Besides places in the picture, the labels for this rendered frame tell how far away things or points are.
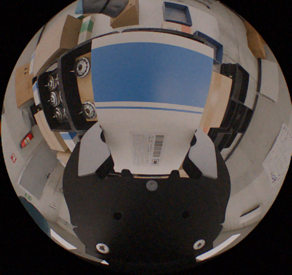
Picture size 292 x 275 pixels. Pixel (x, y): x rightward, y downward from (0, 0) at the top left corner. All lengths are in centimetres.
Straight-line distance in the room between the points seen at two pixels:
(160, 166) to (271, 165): 288
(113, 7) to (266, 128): 307
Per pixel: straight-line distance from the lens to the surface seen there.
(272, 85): 293
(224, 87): 54
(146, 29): 36
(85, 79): 50
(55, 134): 84
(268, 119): 290
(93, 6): 53
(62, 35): 66
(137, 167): 15
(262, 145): 294
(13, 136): 318
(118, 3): 55
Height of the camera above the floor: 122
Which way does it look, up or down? 58 degrees down
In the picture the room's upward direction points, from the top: 180 degrees counter-clockwise
